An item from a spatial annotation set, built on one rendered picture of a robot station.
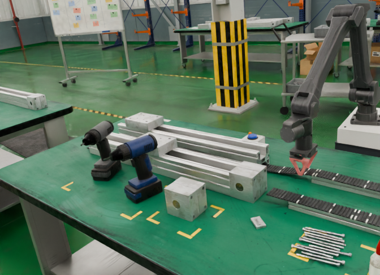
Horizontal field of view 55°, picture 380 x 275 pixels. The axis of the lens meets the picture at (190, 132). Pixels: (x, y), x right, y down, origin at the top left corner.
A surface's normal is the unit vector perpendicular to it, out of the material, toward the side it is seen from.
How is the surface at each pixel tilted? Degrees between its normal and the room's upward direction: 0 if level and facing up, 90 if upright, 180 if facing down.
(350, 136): 90
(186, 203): 90
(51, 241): 90
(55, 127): 90
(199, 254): 0
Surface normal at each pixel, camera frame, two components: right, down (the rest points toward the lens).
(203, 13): -0.63, 0.33
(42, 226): 0.77, 0.15
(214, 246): -0.10, -0.93
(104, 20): -0.33, 0.37
